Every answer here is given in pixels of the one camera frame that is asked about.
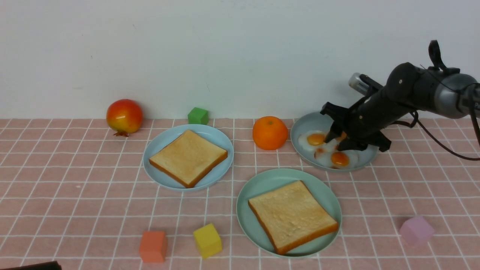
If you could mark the pink checked tablecloth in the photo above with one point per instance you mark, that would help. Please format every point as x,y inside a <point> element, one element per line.
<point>71,191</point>

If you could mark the yellow foam cube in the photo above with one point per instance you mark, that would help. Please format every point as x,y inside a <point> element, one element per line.
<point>208,241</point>

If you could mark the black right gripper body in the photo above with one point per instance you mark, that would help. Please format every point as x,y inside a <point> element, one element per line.
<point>365,119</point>

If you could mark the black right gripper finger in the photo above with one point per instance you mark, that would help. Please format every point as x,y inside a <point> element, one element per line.
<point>336,128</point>
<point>349,144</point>

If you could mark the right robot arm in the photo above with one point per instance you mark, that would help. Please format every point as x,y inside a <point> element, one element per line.
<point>408,89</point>

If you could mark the pink foam cube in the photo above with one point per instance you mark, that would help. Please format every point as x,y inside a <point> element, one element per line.
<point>416,231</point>

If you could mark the light blue plate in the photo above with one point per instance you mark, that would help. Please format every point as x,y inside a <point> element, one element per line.
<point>221,146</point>

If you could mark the toast slice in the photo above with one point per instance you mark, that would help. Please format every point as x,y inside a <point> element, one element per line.
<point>291,216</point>
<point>188,157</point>

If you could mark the red yellow pomegranate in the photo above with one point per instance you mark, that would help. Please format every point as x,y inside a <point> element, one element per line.
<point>125,117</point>

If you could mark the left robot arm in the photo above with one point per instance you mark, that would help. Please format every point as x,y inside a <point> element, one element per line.
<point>52,265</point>

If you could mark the orange foam cube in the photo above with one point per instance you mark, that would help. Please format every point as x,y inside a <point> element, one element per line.
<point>153,247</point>

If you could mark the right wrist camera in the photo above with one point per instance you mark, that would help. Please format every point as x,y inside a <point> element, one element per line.
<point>364,84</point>

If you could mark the green foam cube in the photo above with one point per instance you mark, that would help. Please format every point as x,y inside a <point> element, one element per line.
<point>198,116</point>

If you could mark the orange fruit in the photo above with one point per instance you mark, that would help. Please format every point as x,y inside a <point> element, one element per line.
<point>269,133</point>

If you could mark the grey blue egg plate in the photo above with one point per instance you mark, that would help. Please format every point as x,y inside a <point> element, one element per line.
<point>317,121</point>

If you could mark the teal green plate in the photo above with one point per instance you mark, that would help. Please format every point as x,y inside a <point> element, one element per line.
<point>270,180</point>

